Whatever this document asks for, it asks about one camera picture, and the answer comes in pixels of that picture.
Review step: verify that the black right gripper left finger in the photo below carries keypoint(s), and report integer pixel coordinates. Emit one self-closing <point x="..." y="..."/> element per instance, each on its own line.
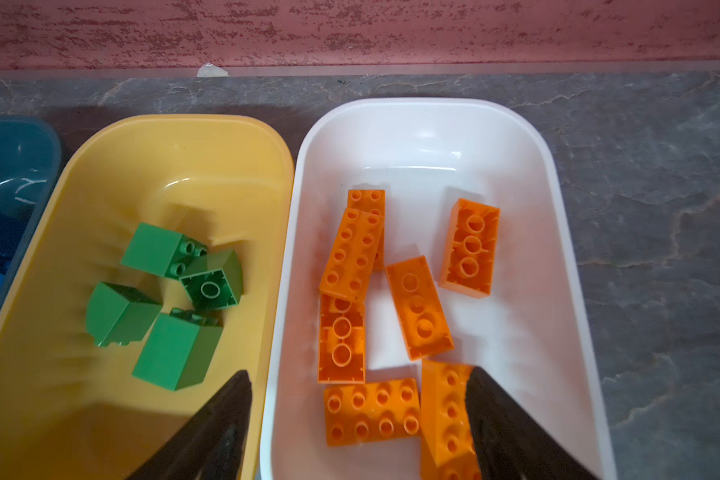
<point x="211" y="444"/>

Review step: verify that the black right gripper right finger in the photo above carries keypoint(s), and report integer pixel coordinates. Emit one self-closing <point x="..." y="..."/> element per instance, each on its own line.
<point x="509" y="443"/>

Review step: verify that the orange long lego brick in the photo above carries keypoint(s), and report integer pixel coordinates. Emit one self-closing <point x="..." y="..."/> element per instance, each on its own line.
<point x="447" y="449"/>

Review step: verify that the green lego brick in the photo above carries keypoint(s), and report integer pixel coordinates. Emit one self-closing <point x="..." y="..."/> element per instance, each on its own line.
<point x="161" y="252"/>
<point x="214" y="281"/>
<point x="119" y="314"/>
<point x="179" y="350"/>

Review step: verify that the yellow plastic bin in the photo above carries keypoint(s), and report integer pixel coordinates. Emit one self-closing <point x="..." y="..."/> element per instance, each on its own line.
<point x="72" y="410"/>

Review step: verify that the teal plastic bin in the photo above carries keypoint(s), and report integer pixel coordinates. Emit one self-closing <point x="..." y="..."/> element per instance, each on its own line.
<point x="31" y="157"/>

